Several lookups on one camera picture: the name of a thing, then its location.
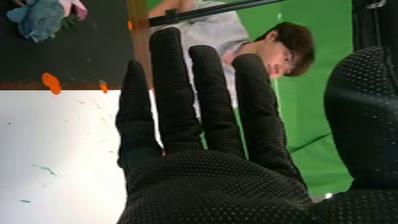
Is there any person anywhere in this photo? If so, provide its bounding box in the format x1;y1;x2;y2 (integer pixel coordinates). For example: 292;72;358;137
145;0;315;113

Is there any dark mat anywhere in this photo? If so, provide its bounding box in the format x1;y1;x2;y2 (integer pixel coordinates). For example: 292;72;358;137
0;0;136;85

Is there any pink flower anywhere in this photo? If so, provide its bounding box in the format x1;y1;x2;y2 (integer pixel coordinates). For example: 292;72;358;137
56;0;90;22

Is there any blue flower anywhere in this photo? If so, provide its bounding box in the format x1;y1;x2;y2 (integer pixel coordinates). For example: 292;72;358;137
3;0;67;44

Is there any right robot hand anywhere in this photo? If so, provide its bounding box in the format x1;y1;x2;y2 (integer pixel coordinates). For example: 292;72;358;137
113;26;398;224

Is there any black pole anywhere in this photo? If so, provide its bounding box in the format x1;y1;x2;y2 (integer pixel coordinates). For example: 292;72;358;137
147;0;287;28

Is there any white sheet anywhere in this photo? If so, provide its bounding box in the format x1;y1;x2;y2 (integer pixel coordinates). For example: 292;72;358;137
0;89;164;224

